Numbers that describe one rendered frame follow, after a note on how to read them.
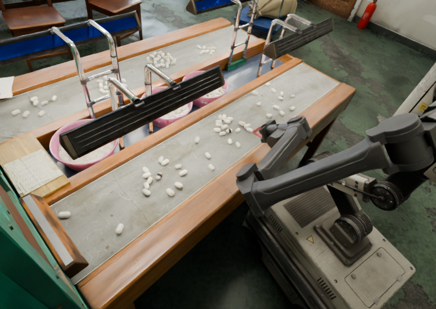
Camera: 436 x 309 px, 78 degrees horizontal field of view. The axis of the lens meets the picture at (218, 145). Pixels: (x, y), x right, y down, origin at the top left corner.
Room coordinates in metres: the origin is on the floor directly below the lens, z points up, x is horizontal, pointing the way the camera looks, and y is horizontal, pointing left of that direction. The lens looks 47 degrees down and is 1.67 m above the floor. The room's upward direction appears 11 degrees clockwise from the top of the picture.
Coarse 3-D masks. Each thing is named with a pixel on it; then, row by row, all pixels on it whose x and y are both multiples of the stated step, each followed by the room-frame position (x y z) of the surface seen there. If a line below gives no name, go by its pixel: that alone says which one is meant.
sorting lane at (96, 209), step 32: (256, 96) 1.33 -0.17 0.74; (288, 96) 1.39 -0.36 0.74; (320, 96) 1.46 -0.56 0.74; (192, 128) 0.96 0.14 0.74; (256, 128) 1.05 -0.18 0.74; (192, 160) 0.76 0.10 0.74; (224, 160) 0.79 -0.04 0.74; (96, 192) 0.51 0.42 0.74; (128, 192) 0.54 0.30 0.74; (160, 192) 0.57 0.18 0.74; (192, 192) 0.59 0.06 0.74; (64, 224) 0.37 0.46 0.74; (96, 224) 0.39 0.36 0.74; (128, 224) 0.41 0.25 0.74; (96, 256) 0.29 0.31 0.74
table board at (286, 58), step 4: (232, 24) 2.26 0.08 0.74; (284, 56) 1.93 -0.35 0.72; (288, 56) 1.91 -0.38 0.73; (292, 56) 1.91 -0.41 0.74; (280, 60) 1.94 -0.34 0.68; (284, 60) 1.92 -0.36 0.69; (288, 60) 1.90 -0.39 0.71; (304, 64) 1.83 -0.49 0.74; (312, 68) 1.80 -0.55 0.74; (320, 72) 1.76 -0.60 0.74; (328, 76) 1.73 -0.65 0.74; (336, 80) 1.69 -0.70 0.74; (352, 96) 1.60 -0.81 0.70
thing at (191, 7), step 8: (192, 0) 1.56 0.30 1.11; (200, 0) 1.61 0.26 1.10; (208, 0) 1.66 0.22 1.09; (216, 0) 1.70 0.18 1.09; (224, 0) 1.76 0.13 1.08; (240, 0) 1.86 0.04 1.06; (248, 0) 1.93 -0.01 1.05; (192, 8) 1.55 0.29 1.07; (200, 8) 1.58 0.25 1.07; (208, 8) 1.63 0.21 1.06; (216, 8) 1.68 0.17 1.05
